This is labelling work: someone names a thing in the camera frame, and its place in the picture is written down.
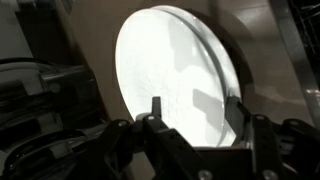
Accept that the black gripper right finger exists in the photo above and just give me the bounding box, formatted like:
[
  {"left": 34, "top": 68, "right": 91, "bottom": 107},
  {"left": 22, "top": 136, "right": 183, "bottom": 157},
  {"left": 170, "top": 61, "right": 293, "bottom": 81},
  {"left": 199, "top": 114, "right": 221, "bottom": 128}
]
[{"left": 226, "top": 96, "right": 320, "bottom": 180}]

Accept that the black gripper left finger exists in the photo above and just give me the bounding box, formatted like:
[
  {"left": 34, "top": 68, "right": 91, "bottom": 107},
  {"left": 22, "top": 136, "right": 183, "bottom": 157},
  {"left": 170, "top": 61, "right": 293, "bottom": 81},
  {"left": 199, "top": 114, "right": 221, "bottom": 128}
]
[{"left": 83, "top": 96, "right": 208, "bottom": 180}]

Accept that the white round dinner plate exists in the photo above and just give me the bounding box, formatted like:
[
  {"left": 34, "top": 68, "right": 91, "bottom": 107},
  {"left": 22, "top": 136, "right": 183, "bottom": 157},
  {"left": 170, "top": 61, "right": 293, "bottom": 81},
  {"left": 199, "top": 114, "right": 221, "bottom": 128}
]
[
  {"left": 114, "top": 7, "right": 231, "bottom": 148},
  {"left": 151, "top": 4, "right": 242, "bottom": 148}
]

